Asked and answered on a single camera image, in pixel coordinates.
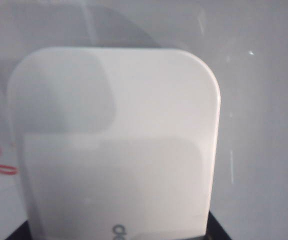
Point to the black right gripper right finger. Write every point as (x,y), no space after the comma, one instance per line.
(217,231)

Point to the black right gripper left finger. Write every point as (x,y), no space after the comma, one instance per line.
(22,233)

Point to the white rectangular whiteboard eraser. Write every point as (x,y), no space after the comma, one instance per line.
(134,125)

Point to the red marker writing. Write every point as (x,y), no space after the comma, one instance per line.
(1,168)

